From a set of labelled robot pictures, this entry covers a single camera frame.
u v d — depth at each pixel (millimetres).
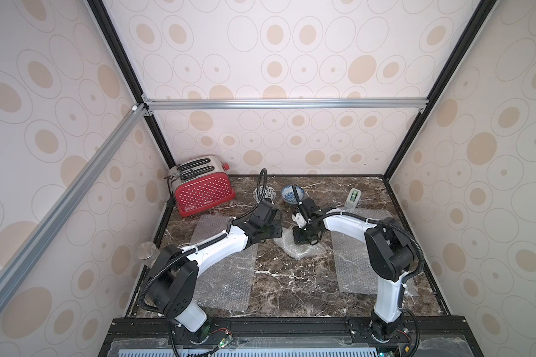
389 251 509
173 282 431
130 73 814
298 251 852
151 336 728
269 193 1093
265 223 668
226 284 837
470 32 724
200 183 941
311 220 713
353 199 1060
